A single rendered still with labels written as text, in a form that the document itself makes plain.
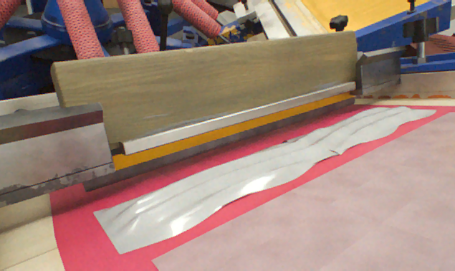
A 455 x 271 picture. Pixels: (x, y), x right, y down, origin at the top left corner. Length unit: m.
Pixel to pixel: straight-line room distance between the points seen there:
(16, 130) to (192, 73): 0.14
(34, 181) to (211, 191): 0.11
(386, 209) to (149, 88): 0.19
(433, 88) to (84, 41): 0.60
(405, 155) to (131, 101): 0.21
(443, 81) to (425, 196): 0.31
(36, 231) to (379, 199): 0.21
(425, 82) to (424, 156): 0.25
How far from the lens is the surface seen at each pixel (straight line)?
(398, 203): 0.19
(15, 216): 0.28
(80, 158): 0.23
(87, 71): 0.25
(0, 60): 0.91
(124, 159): 0.26
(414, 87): 0.51
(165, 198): 0.21
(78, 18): 0.72
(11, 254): 0.22
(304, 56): 0.37
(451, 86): 0.49
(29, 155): 0.23
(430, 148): 0.28
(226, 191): 0.20
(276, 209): 0.18
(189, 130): 0.26
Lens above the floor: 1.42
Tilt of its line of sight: 38 degrees down
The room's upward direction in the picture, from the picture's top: 12 degrees clockwise
